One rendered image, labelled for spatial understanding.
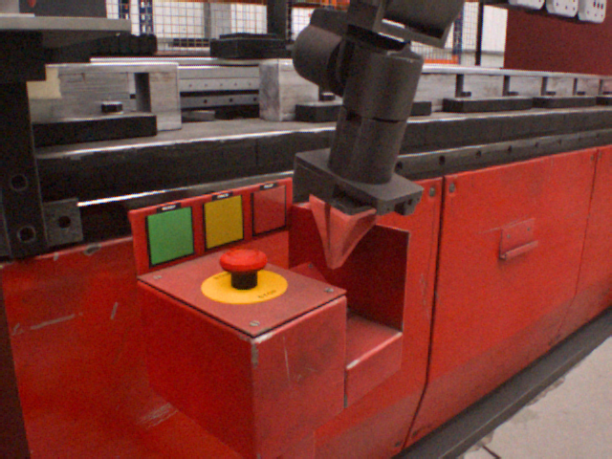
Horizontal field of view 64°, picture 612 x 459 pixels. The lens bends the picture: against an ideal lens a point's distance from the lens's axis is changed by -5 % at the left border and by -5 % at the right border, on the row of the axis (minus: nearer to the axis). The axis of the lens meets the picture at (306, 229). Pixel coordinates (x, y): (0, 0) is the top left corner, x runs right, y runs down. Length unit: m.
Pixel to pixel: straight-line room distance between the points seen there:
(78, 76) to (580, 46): 2.06
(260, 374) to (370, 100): 0.22
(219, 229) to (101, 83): 0.30
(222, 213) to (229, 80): 0.63
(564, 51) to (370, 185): 2.08
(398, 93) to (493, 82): 0.94
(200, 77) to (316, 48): 0.64
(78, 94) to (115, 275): 0.24
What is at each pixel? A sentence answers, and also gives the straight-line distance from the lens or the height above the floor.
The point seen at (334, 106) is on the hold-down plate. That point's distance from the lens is 0.87.
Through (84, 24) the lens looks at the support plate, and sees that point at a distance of 0.47.
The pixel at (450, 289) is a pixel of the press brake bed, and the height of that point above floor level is 0.52.
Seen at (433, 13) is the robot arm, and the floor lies 1.00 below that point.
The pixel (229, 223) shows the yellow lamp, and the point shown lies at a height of 0.81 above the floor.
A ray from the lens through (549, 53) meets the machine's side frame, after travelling 2.49.
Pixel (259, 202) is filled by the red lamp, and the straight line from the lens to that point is 0.55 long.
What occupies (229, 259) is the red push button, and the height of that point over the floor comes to 0.81.
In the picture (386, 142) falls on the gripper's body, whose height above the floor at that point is 0.90.
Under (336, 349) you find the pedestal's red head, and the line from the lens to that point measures 0.44.
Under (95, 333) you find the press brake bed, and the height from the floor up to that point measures 0.66.
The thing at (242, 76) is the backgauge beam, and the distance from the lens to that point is 1.13.
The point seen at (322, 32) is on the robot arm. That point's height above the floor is 0.99.
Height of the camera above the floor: 0.95
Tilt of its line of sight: 17 degrees down
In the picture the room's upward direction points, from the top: straight up
